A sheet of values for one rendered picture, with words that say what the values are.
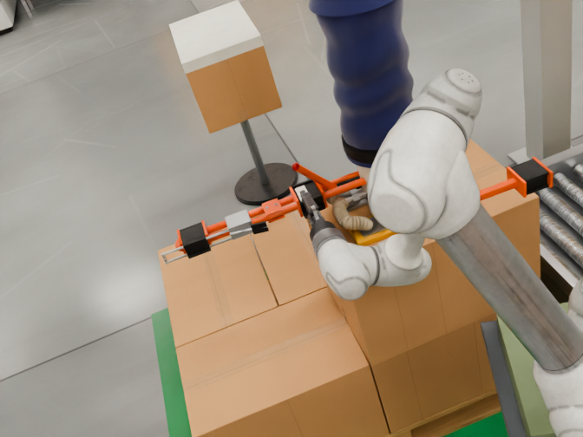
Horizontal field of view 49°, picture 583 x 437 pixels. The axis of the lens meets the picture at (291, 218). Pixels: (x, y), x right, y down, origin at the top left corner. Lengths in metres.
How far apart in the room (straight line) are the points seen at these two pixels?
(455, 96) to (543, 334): 0.45
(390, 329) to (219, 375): 0.61
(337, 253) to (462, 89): 0.61
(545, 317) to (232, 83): 2.31
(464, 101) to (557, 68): 2.20
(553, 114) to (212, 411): 2.20
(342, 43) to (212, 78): 1.66
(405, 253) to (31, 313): 2.65
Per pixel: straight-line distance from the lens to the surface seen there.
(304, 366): 2.13
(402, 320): 1.98
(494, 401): 2.60
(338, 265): 1.56
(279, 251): 2.55
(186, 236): 1.85
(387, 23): 1.62
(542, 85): 3.31
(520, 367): 1.67
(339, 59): 1.65
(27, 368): 3.55
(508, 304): 1.20
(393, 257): 1.60
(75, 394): 3.26
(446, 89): 1.13
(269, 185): 3.85
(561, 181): 2.65
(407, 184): 1.00
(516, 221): 1.95
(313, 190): 1.86
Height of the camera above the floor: 2.18
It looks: 37 degrees down
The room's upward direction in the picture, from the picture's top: 19 degrees counter-clockwise
